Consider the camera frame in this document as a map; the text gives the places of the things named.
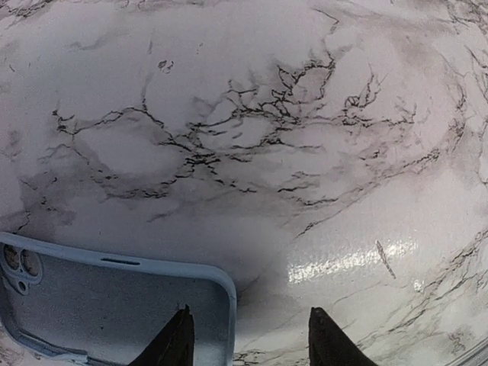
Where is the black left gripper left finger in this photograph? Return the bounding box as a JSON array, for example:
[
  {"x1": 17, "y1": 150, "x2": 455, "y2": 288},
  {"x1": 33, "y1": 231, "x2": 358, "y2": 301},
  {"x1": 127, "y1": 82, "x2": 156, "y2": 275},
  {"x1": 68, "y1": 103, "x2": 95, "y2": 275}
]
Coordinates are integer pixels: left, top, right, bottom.
[{"x1": 129, "y1": 305, "x2": 195, "y2": 366}]

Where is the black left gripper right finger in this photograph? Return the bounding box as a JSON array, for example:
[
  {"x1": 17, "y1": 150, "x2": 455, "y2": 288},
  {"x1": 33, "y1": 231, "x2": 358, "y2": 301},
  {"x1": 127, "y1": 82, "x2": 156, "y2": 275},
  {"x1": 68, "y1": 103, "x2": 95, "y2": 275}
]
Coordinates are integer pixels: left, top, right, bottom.
[{"x1": 308, "y1": 307, "x2": 376, "y2": 366}]

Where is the light blue phone case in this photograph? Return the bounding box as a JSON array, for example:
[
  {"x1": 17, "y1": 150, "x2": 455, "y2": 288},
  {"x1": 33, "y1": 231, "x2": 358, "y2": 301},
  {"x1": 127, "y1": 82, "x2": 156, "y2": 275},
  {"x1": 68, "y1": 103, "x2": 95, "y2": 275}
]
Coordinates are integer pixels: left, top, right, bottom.
[{"x1": 1, "y1": 233, "x2": 236, "y2": 365}]

